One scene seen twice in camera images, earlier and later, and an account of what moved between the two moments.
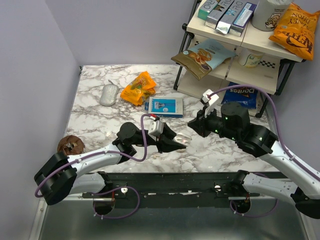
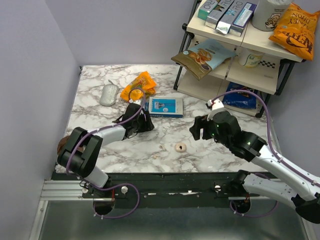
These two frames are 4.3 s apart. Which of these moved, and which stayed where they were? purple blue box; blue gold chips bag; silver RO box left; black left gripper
Moved: black left gripper
Stayed: blue gold chips bag; silver RO box left; purple blue box
